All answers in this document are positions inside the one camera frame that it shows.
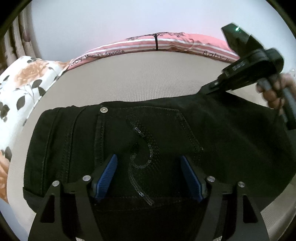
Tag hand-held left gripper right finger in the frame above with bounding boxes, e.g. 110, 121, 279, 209
180, 155, 270, 241

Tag white floral pillow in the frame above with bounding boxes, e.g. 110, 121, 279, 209
0, 56, 72, 204

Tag person's right hand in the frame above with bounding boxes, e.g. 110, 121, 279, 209
255, 73, 296, 116

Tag pink striped pillow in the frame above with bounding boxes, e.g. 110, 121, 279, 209
68, 32, 242, 70

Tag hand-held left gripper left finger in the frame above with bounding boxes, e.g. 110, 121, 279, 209
28, 154, 118, 241

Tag black pants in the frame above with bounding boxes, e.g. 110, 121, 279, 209
23, 91, 296, 241

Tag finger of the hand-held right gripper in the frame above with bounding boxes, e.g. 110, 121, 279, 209
200, 80, 222, 95

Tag beige patterned curtain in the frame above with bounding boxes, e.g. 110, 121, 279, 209
0, 9, 43, 75

